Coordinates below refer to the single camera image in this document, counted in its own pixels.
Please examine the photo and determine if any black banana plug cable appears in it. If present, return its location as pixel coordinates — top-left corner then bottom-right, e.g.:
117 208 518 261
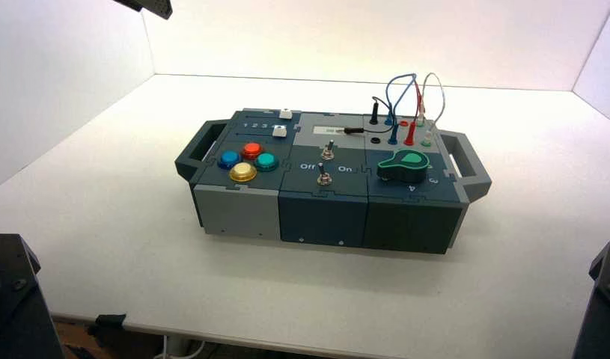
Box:
343 96 396 135

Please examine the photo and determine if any white cable under table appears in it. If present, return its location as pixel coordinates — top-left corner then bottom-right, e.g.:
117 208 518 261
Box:
154 337 207 359

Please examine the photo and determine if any black table clamp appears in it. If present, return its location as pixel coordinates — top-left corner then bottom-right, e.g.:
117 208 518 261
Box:
88 313 127 339

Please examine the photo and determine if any green push button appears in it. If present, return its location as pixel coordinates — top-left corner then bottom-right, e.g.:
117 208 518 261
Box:
254 152 280 173

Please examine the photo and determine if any dark grey box handle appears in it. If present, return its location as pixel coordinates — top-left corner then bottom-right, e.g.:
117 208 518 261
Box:
174 119 230 182
439 130 493 203

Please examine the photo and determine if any grey blue control box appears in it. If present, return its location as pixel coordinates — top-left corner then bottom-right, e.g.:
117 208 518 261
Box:
174 108 493 255

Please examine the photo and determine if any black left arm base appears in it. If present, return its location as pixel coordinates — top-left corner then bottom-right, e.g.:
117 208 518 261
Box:
0 233 66 359

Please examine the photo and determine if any white banana plug cable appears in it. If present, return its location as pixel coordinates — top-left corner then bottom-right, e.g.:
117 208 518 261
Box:
416 73 446 148

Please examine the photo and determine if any red banana plug cable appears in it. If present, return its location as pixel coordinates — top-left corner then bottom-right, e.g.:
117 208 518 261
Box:
403 79 426 147

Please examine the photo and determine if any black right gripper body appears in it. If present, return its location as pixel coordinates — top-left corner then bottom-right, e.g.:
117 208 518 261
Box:
112 0 174 20

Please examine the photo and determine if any blue banana plug cable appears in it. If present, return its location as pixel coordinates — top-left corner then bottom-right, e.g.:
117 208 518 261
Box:
383 73 418 146

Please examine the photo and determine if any yellow push button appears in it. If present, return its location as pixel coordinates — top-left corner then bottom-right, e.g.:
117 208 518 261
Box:
228 162 258 183

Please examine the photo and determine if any green black rotary knob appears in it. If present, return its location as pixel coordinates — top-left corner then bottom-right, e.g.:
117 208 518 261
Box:
376 150 430 184

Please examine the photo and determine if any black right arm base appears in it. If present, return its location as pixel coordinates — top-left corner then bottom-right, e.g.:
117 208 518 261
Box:
572 239 610 359

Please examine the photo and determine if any blue push button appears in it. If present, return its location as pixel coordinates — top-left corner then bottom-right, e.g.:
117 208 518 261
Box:
217 150 242 171

